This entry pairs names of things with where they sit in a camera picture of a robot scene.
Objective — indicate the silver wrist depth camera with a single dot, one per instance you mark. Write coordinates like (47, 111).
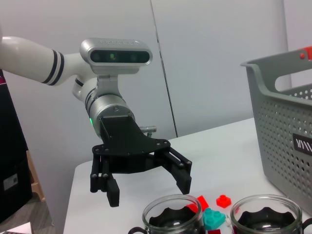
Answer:
(117, 46)

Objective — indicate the red house-shaped block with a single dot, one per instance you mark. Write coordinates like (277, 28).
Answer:
(202, 203)

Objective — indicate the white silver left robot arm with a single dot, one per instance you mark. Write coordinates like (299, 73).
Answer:
(29, 58)

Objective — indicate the grey perforated storage bin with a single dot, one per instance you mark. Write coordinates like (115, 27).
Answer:
(275, 136)

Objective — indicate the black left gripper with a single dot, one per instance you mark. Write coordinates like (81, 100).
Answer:
(126, 146)

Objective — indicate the light wooden frame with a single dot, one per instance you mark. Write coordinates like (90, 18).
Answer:
(36, 180)

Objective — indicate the small red block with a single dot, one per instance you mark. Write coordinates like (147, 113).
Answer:
(223, 201)

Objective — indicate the teal square block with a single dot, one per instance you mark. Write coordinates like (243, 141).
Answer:
(214, 218)

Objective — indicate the dark red long block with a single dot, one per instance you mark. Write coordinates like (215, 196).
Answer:
(214, 232)

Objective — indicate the white flat brick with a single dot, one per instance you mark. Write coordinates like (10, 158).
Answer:
(228, 220)

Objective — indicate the black box with label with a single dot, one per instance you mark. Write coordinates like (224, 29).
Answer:
(12, 146)

